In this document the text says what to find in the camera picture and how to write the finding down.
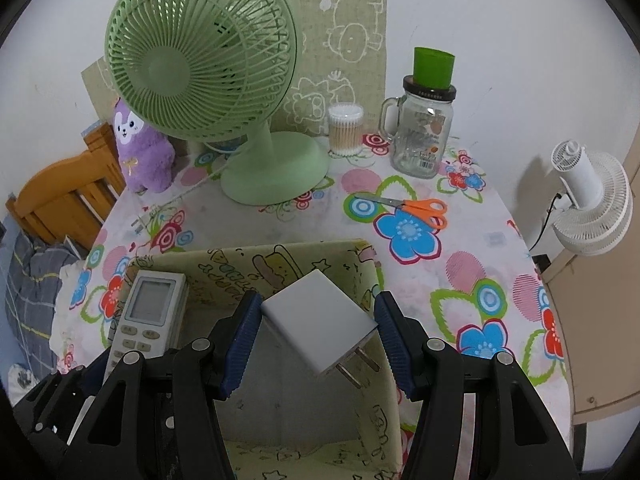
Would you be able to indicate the white remote control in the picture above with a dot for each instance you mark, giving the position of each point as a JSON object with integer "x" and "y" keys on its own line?
{"x": 150, "y": 305}

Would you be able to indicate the white charger plug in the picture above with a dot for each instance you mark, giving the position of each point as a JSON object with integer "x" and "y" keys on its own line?
{"x": 320, "y": 320}

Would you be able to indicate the white clip fan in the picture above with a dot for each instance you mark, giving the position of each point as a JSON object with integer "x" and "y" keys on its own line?
{"x": 595, "y": 200}

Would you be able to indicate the grey plaid blanket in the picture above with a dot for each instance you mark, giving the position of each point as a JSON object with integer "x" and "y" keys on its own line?
{"x": 27, "y": 290}

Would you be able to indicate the glass jar mug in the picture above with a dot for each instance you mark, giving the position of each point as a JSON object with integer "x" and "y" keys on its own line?
{"x": 417, "y": 135}

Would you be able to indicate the green plastic cup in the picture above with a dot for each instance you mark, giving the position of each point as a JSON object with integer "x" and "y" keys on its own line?
{"x": 432, "y": 65}

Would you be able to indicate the purple plush toy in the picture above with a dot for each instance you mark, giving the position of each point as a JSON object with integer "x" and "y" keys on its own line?
{"x": 145, "y": 160}

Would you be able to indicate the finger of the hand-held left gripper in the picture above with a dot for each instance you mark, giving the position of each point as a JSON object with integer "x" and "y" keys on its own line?
{"x": 70, "y": 422}
{"x": 55, "y": 390}

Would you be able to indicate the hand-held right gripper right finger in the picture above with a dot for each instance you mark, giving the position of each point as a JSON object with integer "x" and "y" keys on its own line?
{"x": 396, "y": 345}

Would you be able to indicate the yellow cartoon fabric storage box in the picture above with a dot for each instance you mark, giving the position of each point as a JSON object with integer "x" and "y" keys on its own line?
{"x": 225, "y": 265}

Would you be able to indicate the green desk fan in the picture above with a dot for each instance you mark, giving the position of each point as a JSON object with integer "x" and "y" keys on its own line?
{"x": 200, "y": 55}

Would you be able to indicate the beige cabinet door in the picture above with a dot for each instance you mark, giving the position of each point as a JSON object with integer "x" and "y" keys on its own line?
{"x": 595, "y": 320}

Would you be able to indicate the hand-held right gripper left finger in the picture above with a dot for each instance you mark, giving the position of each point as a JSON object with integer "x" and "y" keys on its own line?
{"x": 241, "y": 342}

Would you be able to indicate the clear cotton swab container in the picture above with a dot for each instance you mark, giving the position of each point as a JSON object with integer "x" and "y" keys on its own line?
{"x": 345, "y": 132}

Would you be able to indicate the wooden chair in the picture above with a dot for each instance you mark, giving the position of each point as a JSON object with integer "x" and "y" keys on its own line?
{"x": 60, "y": 195}

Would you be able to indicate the cartoon patterned board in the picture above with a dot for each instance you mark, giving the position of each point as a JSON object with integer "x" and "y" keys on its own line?
{"x": 350, "y": 25}

